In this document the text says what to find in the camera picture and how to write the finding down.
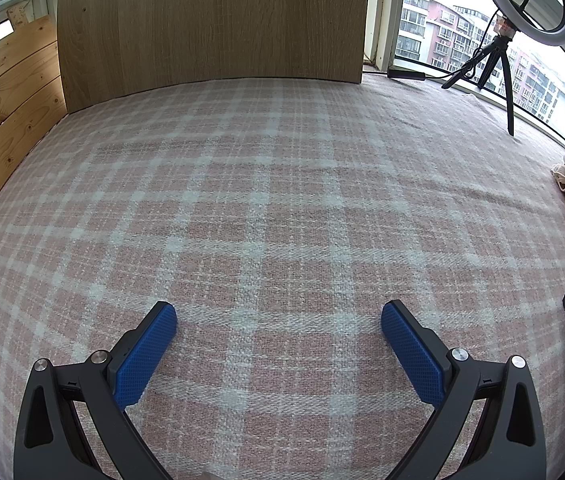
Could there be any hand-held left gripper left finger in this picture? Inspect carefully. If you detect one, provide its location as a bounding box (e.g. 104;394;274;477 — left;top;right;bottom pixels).
14;301;178;480

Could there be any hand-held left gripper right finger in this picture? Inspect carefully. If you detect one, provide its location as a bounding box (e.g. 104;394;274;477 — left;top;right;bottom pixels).
381;300;547;480

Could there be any pine wood panel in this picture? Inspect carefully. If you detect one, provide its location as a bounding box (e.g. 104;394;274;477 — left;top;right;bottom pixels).
0;14;67;258

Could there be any light wooden headboard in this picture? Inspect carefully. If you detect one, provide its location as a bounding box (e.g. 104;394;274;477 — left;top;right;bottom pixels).
56;0;367;113

